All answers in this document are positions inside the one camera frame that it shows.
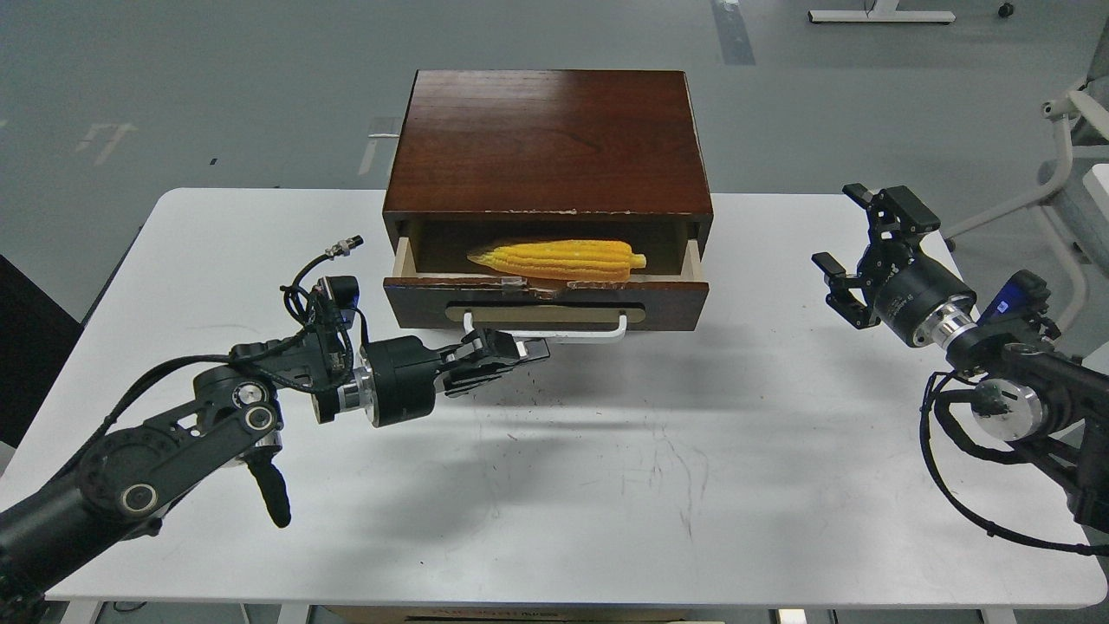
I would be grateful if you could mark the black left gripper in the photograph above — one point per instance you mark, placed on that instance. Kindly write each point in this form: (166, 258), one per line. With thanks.
(395, 381)

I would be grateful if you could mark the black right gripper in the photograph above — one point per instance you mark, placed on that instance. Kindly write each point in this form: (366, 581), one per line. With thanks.
(924, 302)

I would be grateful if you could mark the wooden drawer with white handle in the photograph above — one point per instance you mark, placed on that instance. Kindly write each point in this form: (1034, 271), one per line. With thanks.
(576, 311)

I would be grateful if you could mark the yellow corn cob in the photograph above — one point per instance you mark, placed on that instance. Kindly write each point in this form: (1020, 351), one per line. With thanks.
(566, 259)

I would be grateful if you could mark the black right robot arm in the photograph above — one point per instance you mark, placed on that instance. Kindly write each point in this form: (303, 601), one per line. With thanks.
(1008, 398)

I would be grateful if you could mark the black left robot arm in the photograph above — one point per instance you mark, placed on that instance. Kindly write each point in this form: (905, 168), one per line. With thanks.
(188, 417)

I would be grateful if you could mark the dark wooden cabinet box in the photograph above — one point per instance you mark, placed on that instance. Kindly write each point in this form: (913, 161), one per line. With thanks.
(567, 145)

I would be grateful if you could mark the white table base background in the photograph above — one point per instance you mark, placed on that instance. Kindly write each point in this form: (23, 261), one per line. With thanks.
(881, 12)

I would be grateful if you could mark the white frame stand right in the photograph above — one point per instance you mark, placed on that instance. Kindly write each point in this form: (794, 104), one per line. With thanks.
(1071, 216)

